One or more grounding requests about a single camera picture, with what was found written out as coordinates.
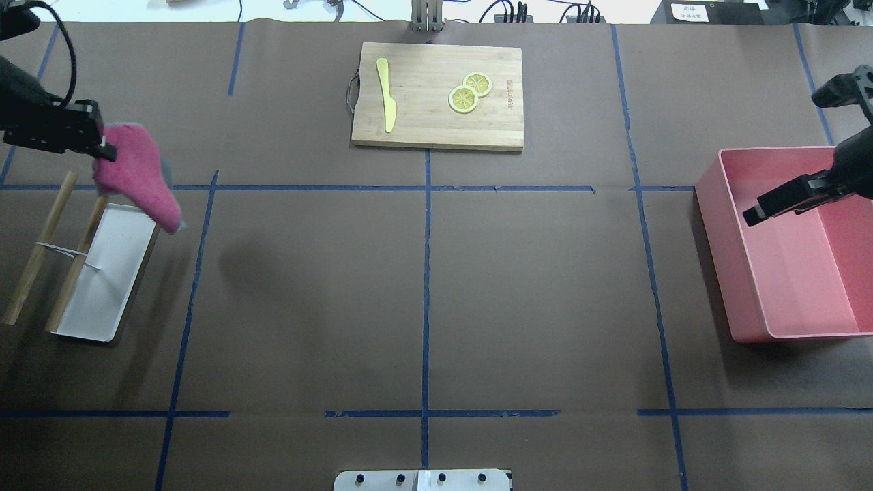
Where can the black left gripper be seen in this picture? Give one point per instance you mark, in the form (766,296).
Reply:
(19,91)

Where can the lemon slice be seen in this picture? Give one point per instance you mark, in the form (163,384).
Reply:
(480,82)
(463,99)

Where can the white tray wooden towel rack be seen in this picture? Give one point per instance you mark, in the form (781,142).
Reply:
(104,269)

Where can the aluminium frame post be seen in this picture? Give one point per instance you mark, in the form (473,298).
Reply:
(427,15)

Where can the bamboo cutting board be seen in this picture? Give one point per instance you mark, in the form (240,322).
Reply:
(422,76)

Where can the yellow plastic knife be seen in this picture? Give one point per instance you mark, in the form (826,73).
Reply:
(389,103)

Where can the front lemon slice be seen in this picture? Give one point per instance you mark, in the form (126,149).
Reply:
(463,99)

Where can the magenta and grey cleaning cloth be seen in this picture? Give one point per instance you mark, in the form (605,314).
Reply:
(140,174)

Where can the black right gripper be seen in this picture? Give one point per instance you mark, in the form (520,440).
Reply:
(855,158)

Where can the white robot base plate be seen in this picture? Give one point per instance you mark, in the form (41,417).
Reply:
(425,479)

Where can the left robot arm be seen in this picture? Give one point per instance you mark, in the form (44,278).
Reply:
(33,118)

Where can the rear lemon slice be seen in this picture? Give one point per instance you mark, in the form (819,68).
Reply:
(480,82)

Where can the pink plastic bin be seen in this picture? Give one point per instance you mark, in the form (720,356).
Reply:
(792,277)

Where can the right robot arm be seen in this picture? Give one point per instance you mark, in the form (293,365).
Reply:
(851,171)

